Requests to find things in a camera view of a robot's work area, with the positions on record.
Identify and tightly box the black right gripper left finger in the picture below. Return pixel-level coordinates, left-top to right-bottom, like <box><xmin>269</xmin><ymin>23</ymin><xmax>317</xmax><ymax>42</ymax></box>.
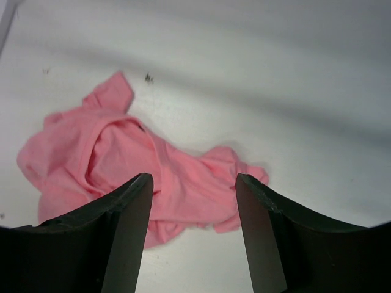
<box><xmin>1</xmin><ymin>173</ymin><xmax>153</xmax><ymax>292</ymax></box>

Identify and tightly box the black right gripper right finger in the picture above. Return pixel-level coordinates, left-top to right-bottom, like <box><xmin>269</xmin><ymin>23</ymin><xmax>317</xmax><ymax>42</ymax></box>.
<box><xmin>235</xmin><ymin>174</ymin><xmax>390</xmax><ymax>292</ymax></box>

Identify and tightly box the pink t shirt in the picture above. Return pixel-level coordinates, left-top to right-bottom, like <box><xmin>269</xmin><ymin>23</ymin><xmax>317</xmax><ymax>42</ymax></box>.
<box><xmin>16</xmin><ymin>72</ymin><xmax>269</xmax><ymax>248</ymax></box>

